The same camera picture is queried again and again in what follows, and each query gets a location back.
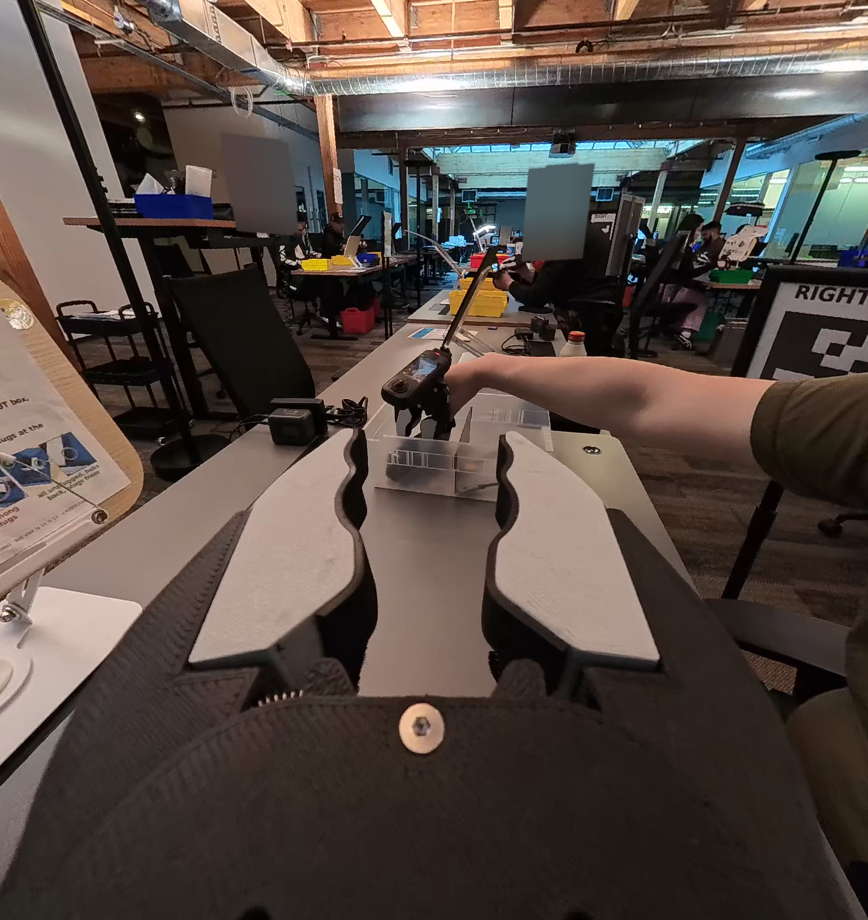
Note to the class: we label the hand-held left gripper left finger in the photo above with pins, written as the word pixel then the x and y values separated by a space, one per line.
pixel 283 568

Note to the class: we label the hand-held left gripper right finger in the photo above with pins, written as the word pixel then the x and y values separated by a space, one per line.
pixel 570 575

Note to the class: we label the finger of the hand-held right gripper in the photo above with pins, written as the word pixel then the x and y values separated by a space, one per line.
pixel 405 424
pixel 437 428

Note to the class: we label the clear plastic storage bin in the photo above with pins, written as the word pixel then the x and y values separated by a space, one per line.
pixel 434 474

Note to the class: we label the person's right forearm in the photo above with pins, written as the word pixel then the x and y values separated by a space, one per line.
pixel 657 402

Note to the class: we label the person's right hand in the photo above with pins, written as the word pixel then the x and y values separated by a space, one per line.
pixel 481 384

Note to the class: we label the red bin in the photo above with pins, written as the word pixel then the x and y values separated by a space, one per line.
pixel 357 321

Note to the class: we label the large yellow bin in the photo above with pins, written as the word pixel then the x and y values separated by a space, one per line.
pixel 481 302

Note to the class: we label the black box device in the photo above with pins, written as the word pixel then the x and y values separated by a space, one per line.
pixel 294 424

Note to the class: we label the black pole stand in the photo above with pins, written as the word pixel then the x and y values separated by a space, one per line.
pixel 186 460

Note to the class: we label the white bottle orange cap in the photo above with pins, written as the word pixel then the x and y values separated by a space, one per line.
pixel 573 346

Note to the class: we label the small yellow bin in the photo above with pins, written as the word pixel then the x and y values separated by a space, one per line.
pixel 317 264

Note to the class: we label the black office chair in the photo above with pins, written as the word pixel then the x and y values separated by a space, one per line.
pixel 240 338

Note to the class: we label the black rolling cart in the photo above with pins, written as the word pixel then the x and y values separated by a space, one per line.
pixel 139 420

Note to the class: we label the white metal stand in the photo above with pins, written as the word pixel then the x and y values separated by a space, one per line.
pixel 82 632

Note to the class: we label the printed instruction sheet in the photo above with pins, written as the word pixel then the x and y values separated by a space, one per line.
pixel 46 460

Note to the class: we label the blue bin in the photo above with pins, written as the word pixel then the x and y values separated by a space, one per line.
pixel 175 207

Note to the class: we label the wooden top standing desk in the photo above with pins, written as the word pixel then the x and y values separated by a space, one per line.
pixel 154 224

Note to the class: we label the black framed marker sign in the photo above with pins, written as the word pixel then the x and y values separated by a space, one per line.
pixel 764 323

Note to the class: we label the person's olive green clothing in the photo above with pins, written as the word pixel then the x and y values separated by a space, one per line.
pixel 858 719

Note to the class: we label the green bin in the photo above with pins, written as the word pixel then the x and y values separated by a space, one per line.
pixel 730 276

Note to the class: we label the yellow smiley sticker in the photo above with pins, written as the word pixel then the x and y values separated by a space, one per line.
pixel 16 315

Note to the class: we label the black floor lamp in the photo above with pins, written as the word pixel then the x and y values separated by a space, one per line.
pixel 840 154

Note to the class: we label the long silver flexible duct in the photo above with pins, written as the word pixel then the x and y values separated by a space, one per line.
pixel 549 72

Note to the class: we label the rectangular metal ceiling duct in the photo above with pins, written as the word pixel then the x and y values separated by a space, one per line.
pixel 211 29

